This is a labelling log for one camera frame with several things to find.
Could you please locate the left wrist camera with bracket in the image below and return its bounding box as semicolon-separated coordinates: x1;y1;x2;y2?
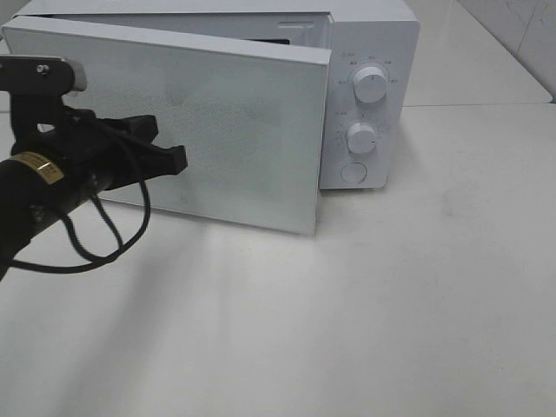
1;54;87;155

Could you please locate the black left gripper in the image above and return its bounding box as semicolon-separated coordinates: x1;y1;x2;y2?
11;108;188;190

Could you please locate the upper white power knob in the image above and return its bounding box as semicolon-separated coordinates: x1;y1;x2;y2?
353;63;389;103

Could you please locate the round white door button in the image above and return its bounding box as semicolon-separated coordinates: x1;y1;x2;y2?
341;162;367;184

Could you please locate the white microwave oven body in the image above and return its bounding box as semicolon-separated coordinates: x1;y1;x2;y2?
3;1;420;189

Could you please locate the white microwave door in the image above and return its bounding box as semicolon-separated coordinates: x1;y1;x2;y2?
3;16;331;235

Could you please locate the lower white timer knob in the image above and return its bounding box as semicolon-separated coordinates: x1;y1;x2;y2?
347;122;378;155

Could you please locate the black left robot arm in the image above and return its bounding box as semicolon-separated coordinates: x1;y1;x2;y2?
1;107;188;275

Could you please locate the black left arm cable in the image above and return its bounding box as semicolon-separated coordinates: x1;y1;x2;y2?
8;125;151;275

